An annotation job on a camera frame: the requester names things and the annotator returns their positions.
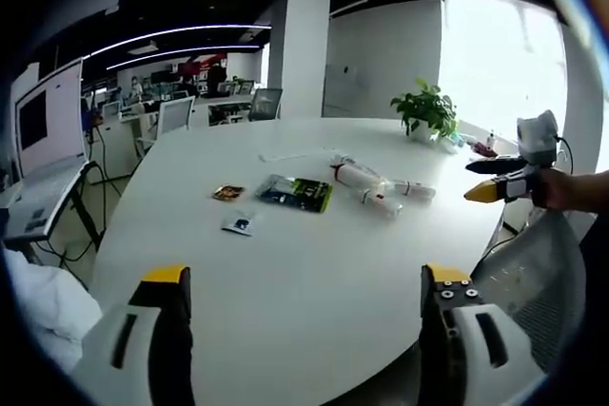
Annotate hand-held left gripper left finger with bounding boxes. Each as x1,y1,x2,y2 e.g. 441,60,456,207
70,263,194,406

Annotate white skincare bottle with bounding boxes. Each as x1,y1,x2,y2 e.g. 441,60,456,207
359,181,404,221
329,152,383,189
388,178,438,202

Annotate green black skincare packet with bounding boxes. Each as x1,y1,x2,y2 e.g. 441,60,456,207
255,173,333,215

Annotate small orange brown sachet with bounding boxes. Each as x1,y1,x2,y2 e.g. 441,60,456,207
210,183,246,202

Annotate person's right hand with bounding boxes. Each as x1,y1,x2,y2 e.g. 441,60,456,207
531,168,584,212

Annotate grey mesh office chair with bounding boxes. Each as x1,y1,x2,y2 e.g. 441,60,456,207
469,209,587,375

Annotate white cloth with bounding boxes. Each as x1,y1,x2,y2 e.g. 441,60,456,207
0,247,104,375

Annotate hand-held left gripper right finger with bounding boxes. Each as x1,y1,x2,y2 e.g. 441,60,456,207
418,261,549,406

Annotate pink items on windowsill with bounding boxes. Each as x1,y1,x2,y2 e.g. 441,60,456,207
457,128,501,160

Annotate white side desk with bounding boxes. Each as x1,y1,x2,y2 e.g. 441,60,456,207
0,162,104,255

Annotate small white blue sachet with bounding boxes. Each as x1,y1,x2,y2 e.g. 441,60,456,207
220,210,259,239

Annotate white display board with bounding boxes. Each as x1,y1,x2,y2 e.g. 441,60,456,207
10,57,90,180

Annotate white mesh office chair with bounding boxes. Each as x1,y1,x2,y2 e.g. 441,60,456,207
136,95,197,160

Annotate black floor cable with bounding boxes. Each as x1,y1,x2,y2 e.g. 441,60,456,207
84,128,126,199

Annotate dark mesh office chair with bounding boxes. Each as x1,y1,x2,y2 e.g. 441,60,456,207
246,87,285,122

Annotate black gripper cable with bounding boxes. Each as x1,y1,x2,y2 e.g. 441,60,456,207
555,133,578,175

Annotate green potted plant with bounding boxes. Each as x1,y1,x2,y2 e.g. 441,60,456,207
389,76,459,145

